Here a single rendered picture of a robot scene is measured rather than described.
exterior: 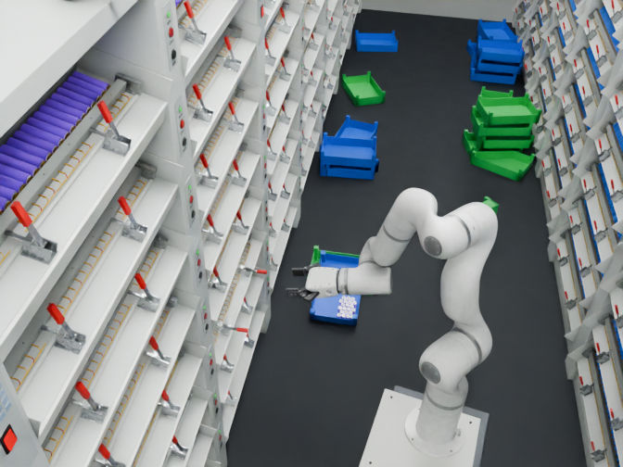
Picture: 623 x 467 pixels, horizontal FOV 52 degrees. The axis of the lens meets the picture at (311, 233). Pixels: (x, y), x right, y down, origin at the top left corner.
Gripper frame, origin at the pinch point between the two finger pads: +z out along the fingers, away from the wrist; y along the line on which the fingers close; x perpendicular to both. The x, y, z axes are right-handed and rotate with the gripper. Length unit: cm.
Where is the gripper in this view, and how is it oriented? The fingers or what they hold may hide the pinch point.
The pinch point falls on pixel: (292, 282)
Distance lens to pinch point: 205.9
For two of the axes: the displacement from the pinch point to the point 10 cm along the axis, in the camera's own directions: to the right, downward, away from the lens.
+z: -9.7, 0.3, 2.5
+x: -1.8, -7.7, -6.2
